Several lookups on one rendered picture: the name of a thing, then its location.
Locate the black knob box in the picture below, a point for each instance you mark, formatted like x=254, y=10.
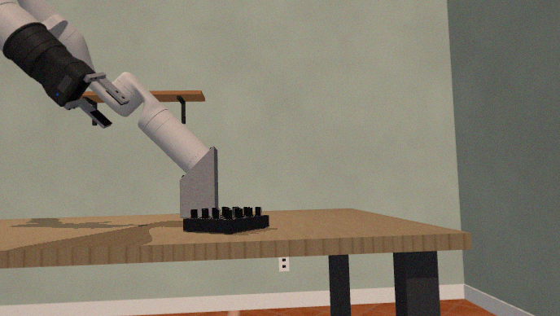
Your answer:
x=235, y=220

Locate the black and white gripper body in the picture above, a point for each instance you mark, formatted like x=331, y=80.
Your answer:
x=41, y=55

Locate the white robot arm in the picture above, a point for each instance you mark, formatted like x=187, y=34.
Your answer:
x=156, y=121

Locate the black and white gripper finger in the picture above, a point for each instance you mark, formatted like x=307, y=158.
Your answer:
x=108, y=86
x=96, y=115

